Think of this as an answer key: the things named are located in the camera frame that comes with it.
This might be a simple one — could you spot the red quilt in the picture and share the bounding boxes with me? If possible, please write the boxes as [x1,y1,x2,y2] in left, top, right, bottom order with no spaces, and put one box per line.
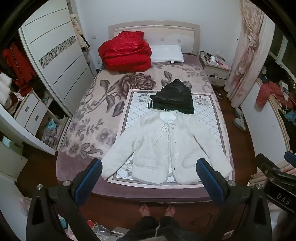
[98,31,152,72]

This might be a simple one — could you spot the red garment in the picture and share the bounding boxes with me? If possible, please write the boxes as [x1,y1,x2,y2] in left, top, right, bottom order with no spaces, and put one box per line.
[256,81,285,106]

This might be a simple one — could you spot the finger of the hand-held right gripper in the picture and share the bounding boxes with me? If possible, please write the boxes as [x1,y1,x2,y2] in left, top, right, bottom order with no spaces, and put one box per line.
[284,151,296,167]
[255,153,281,180]

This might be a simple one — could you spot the white quilted patterned mat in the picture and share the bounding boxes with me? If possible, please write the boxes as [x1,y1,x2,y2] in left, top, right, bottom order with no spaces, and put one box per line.
[109,89,233,188]

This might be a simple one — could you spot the white wardrobe drawer unit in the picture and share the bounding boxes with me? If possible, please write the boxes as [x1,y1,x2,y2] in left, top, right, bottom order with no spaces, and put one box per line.
[15,93,48,137]

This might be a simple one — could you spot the red hanging clothes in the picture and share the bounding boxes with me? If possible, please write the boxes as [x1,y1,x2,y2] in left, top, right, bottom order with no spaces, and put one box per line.
[3,43,37,95]

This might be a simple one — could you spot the white pillow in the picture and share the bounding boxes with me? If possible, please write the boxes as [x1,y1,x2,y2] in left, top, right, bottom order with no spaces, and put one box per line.
[150,45,185,63]

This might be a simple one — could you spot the white fluffy jacket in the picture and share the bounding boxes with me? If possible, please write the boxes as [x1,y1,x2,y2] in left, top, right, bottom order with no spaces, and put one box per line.
[101,110,233,184]

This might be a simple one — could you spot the clutter of small nightstand things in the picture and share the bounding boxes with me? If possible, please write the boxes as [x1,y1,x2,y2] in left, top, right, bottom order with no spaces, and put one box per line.
[200,50,226,67]

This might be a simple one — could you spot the person's right foot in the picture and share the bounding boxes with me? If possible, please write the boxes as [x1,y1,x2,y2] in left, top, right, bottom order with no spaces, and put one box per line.
[165,204,176,217]

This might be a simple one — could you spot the white curved-edge dresser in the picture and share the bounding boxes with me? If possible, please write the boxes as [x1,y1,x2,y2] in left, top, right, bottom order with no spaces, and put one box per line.
[240,79,296,158]

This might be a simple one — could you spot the person's foot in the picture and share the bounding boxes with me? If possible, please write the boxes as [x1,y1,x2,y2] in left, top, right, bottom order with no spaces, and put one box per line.
[139,203,151,217]
[165,204,176,217]

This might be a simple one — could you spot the white fluffy garment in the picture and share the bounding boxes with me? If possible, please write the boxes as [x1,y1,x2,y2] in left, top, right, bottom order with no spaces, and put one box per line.
[0,73,12,105]

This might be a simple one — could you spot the clear plastic bag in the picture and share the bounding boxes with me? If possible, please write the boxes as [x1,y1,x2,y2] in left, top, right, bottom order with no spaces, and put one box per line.
[95,222,112,241]

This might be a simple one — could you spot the bed with floral cover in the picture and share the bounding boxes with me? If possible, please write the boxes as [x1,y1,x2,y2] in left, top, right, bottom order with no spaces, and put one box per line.
[56,53,235,201]

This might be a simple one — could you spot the person's left foot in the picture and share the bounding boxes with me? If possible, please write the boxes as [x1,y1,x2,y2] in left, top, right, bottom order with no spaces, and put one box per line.
[139,203,151,217]

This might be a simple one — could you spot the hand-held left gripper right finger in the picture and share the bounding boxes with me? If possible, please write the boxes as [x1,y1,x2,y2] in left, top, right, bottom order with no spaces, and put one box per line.
[196,158,272,241]

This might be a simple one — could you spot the black jacket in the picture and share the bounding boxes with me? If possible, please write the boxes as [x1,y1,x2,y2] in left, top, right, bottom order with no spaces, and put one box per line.
[147,79,195,115]

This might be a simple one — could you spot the beige hanging clothes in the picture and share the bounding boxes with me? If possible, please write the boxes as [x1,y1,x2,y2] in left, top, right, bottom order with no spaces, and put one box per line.
[70,13,90,49]

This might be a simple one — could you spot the beige nightstand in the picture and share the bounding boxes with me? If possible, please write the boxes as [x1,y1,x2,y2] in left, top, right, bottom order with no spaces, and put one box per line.
[199,54,230,87]

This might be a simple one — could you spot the beige bed headboard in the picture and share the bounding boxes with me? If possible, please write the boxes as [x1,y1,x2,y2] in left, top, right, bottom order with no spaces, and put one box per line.
[108,21,201,56]

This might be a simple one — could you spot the person's dark pants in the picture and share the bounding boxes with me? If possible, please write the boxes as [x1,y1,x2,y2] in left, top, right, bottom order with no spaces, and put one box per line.
[122,215,208,241]

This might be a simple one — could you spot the pink floral curtain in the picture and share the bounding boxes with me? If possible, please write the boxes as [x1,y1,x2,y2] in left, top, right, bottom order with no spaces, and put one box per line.
[224,0,265,108]

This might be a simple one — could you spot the pink plastic bag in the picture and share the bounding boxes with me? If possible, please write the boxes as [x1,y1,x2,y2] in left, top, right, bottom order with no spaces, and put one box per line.
[16,196,31,218]

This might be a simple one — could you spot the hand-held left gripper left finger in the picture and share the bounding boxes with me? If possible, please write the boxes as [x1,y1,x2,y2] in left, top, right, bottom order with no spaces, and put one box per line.
[26,159,103,241]

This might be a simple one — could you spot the white sliding-door wardrobe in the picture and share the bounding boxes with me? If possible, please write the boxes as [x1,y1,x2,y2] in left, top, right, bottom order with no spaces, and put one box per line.
[0,0,95,156]

